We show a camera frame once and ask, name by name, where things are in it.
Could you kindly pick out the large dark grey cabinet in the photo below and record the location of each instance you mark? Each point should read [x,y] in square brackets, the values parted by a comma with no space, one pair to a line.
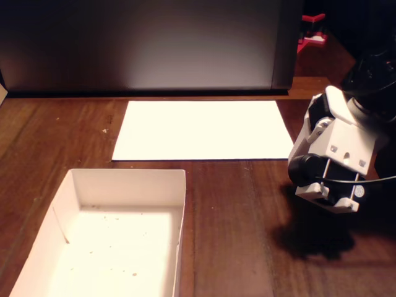
[139,46]

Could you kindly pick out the white cardboard box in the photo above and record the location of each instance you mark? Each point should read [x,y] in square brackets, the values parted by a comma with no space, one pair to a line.
[123,247]

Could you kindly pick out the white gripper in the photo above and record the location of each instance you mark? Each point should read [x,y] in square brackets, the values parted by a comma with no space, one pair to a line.
[312,130]

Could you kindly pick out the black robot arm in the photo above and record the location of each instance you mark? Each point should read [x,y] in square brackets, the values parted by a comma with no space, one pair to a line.
[371,71]

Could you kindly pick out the white paper sheet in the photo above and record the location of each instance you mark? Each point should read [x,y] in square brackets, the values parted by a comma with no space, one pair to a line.
[201,130]

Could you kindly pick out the red plastic stand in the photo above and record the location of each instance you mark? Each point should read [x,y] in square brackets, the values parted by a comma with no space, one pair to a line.
[312,41]

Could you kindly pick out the white card piece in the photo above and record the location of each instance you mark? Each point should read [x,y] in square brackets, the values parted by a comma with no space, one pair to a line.
[2,92]

